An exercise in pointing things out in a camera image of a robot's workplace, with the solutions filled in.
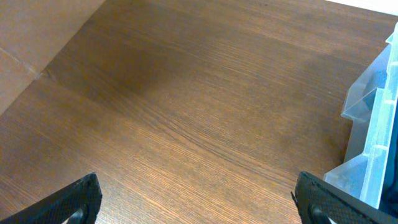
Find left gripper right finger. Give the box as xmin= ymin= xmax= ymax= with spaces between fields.
xmin=291 ymin=172 xmax=397 ymax=224

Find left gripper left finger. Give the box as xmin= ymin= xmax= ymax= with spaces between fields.
xmin=1 ymin=173 xmax=102 ymax=223

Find teal blue shirt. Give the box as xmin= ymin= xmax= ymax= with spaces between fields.
xmin=379 ymin=110 xmax=397 ymax=218

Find clear plastic storage bin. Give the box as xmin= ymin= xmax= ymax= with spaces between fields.
xmin=323 ymin=31 xmax=397 ymax=208

